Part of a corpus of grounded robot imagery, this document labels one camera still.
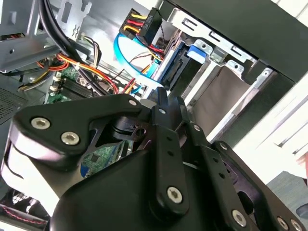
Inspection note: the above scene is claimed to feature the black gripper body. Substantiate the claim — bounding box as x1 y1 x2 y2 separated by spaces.
49 149 231 231

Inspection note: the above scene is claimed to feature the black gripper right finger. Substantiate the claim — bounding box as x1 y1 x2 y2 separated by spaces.
168 96 308 231

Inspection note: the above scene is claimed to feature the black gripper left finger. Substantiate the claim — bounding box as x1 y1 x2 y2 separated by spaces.
4 88 191 215

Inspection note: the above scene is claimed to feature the hard disk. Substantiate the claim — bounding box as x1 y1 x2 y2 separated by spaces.
157 31 209 91

